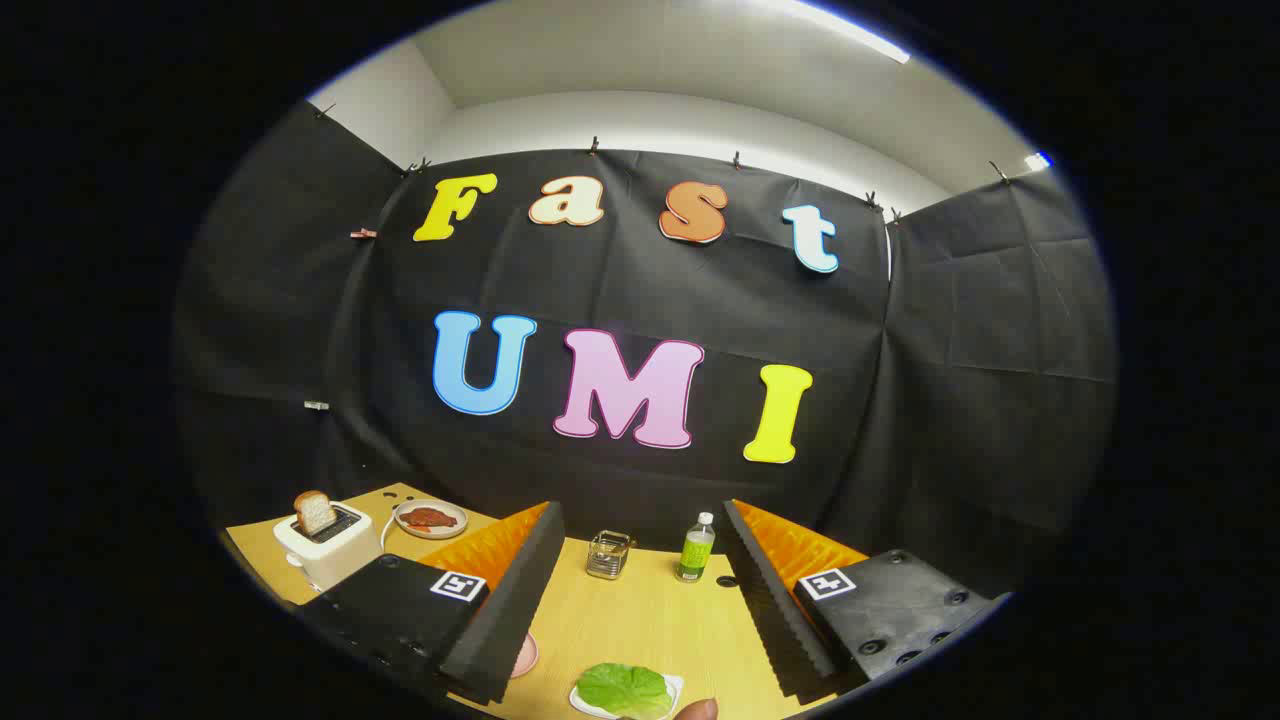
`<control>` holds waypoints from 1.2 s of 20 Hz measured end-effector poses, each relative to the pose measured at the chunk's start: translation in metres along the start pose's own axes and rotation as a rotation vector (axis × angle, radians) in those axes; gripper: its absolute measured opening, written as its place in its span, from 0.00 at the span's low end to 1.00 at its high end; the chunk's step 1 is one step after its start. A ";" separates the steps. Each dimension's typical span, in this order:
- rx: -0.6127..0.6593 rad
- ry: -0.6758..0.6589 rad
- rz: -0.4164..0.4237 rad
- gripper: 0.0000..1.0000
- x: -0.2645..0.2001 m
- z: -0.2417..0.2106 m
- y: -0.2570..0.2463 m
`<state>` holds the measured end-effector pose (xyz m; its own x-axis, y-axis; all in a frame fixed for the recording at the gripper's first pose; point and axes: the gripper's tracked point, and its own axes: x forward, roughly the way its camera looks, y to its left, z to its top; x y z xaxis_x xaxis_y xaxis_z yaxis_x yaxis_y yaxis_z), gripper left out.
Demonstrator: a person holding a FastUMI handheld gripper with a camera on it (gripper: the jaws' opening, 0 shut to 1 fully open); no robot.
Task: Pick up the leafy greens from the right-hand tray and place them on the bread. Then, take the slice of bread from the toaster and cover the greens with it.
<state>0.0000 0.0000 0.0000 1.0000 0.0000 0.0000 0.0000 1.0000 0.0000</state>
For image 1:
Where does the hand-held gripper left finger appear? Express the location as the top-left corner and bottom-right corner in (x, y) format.
(300, 501), (566, 706)

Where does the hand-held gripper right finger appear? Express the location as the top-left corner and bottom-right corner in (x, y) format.
(722, 499), (1011, 701)

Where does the green label bottle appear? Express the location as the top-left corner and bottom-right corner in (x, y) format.
(676, 512), (717, 584)

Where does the toasted bread slice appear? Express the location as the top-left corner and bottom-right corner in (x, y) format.
(294, 491), (338, 536)

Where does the green lettuce leaf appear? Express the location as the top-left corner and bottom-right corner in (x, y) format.
(576, 662), (673, 719)

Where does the white toaster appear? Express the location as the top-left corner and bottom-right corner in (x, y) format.
(273, 503), (384, 592)

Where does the white square plate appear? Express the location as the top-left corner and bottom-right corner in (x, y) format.
(569, 672), (686, 720)

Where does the round white plate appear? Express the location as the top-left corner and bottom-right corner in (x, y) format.
(394, 499), (469, 540)

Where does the metal wire rack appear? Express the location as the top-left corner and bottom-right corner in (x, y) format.
(586, 530), (636, 581)

